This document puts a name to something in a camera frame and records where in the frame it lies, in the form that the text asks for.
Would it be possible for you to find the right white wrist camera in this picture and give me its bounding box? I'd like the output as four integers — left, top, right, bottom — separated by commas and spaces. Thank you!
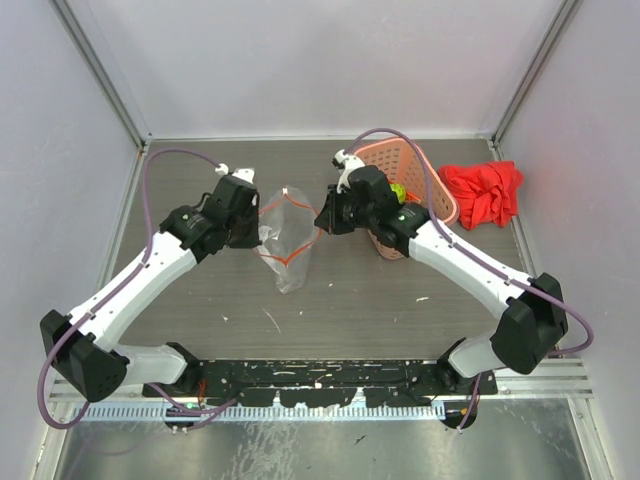
331, 149, 365, 194

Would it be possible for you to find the toy watermelon slice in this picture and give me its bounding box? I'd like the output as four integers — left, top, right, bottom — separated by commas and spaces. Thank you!
405, 192, 421, 204

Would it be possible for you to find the pink plastic basket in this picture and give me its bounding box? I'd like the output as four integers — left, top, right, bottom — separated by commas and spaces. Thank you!
345, 134, 459, 261

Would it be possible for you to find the clear orange zip top bag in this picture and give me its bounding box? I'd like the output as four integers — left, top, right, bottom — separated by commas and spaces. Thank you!
254, 186, 322, 294

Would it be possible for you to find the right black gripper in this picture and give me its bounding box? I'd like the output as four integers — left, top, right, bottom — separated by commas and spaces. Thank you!
316, 183, 377, 235

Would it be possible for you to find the red crumpled cloth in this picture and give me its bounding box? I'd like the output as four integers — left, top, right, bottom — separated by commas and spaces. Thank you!
438, 161, 524, 230

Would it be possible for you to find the green toy custard apple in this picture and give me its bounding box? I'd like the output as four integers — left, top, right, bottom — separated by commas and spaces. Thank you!
390, 183, 407, 204

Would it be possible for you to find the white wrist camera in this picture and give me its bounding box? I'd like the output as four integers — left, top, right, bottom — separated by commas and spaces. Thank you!
215, 163, 255, 184
331, 149, 365, 194

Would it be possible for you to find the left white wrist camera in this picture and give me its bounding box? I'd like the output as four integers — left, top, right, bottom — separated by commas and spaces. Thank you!
215, 163, 255, 184

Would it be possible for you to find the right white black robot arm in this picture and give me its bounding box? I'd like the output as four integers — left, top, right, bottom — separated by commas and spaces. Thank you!
315, 161, 568, 394

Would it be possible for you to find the grey slotted cable duct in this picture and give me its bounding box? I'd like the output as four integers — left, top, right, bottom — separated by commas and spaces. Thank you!
82, 401, 446, 423

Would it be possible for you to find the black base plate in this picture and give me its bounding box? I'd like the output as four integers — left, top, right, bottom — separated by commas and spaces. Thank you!
143, 360, 498, 408

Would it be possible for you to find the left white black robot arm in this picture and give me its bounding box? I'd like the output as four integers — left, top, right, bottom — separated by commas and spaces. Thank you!
40, 169, 259, 403

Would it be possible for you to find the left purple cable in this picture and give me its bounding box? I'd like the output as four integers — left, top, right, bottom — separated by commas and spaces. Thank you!
37, 147, 231, 431

